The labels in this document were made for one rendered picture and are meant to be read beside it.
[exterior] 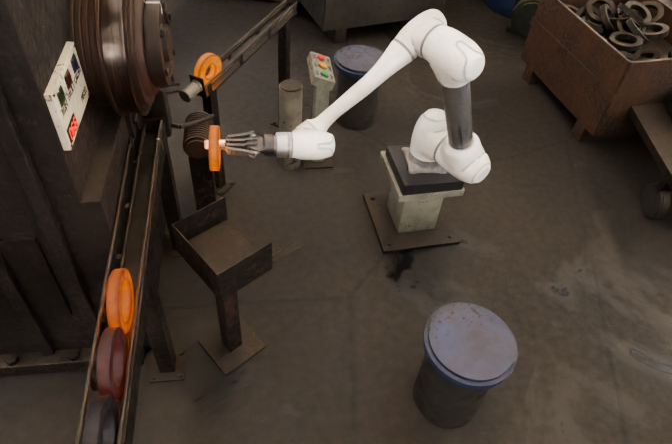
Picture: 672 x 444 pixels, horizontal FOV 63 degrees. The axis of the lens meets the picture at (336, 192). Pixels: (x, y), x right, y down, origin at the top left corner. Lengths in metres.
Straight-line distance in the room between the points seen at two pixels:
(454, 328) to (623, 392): 0.90
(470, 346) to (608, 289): 1.13
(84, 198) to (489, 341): 1.38
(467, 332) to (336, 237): 0.98
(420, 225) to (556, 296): 0.71
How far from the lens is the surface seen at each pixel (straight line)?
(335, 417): 2.24
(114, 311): 1.62
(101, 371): 1.54
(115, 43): 1.74
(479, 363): 1.94
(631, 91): 3.53
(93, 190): 1.78
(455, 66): 1.85
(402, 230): 2.75
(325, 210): 2.84
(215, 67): 2.56
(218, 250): 1.90
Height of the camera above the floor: 2.06
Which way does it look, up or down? 44 degrees down
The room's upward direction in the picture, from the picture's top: 5 degrees clockwise
